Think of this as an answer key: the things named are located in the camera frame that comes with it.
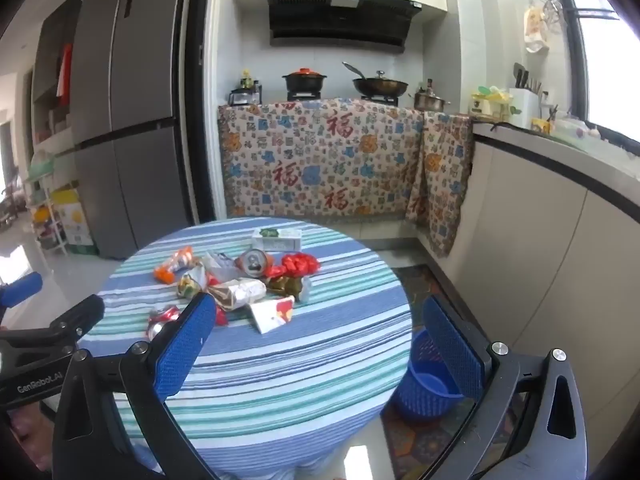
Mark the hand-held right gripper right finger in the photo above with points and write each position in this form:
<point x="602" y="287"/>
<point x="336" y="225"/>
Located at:
<point x="452" y="345"/>

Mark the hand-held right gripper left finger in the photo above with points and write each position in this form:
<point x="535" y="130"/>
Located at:
<point x="182" y="345"/>

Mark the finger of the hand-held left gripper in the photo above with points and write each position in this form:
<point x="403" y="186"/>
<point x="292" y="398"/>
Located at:
<point x="22" y="290"/>
<point x="75" y="320"/>

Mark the crushed red can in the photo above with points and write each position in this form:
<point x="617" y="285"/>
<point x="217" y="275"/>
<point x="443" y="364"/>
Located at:
<point x="162" y="320"/>

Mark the small red packet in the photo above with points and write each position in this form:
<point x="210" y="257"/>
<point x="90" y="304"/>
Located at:
<point x="221" y="316"/>

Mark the blue plastic waste basket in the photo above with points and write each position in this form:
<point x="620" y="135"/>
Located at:
<point x="425" y="390"/>

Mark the white yellow chips bag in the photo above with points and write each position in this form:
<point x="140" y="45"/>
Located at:
<point x="192" y="282"/>

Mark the gold foil wrapper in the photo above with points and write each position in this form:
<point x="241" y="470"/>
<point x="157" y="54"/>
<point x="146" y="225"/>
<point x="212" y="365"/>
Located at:
<point x="240" y="292"/>

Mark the orange snack packet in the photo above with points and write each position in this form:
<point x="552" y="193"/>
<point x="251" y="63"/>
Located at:
<point x="172" y="262"/>

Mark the clear plastic wrapper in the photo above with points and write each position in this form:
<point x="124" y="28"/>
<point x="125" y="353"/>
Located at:
<point x="220" y="265"/>

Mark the red white paper box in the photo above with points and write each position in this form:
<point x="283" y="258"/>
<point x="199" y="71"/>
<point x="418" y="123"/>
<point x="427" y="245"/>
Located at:
<point x="270" y="315"/>

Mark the green wrapper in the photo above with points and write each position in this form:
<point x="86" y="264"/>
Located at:
<point x="287" y="287"/>

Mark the white green carton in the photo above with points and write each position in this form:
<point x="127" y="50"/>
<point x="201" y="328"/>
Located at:
<point x="280" y="242"/>

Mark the red plastic bag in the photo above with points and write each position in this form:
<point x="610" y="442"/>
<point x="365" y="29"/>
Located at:
<point x="297" y="262"/>

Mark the yellow white cardboard box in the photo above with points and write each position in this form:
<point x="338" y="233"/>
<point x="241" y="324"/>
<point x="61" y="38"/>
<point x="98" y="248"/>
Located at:
<point x="75" y="220"/>

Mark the white storage rack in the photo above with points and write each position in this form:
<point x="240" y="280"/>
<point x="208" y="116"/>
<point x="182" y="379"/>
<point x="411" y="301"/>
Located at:
<point x="42" y="200"/>

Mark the blue striped tablecloth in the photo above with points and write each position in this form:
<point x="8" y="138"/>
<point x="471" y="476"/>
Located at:
<point x="300" y="360"/>

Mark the white kitchen cabinet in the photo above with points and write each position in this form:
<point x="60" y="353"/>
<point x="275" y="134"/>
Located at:
<point x="540" y="260"/>

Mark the small patterned blanket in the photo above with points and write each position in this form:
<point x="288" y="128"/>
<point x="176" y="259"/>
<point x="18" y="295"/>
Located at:
<point x="440" y="185"/>

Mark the grey refrigerator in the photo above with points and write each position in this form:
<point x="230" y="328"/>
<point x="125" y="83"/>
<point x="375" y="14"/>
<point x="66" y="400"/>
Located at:
<point x="140" y="135"/>

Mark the red hanging cloth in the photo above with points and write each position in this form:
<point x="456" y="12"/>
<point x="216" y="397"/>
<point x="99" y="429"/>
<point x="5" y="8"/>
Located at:
<point x="64" y="75"/>

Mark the large patterned blanket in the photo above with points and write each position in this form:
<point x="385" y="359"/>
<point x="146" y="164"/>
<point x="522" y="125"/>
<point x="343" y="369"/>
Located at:
<point x="320" y="160"/>

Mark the steel pot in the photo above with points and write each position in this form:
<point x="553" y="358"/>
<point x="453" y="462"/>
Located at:
<point x="429" y="102"/>

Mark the green lidded container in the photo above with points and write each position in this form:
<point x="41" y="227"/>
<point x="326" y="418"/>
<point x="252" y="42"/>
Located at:
<point x="482" y="102"/>

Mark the clear plastic container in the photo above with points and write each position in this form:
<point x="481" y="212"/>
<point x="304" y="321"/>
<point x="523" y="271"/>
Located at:
<point x="570" y="127"/>

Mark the white knife holder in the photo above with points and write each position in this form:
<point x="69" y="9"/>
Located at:
<point x="522" y="105"/>

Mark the wok with lid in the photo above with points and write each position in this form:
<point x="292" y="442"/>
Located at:
<point x="380" y="86"/>

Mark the oil bottle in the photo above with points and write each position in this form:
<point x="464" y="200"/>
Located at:
<point x="246" y="79"/>

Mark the black gas stove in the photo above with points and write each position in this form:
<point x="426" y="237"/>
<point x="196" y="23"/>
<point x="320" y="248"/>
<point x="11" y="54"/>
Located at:
<point x="302" y="95"/>

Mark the black clay pot red lid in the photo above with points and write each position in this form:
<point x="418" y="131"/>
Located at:
<point x="305" y="82"/>

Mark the hanging yellow white bag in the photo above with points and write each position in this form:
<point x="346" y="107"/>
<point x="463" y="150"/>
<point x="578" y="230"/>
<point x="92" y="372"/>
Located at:
<point x="535" y="30"/>

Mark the window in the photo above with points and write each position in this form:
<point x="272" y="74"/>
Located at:
<point x="615" y="60"/>

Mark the black range hood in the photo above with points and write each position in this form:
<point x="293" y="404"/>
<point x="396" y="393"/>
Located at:
<point x="340" y="20"/>

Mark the hanging metal utensil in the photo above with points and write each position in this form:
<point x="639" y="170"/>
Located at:
<point x="552" y="12"/>

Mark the brown wall shelf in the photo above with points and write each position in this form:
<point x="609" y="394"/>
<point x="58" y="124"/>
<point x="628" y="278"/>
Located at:
<point x="47" y="85"/>

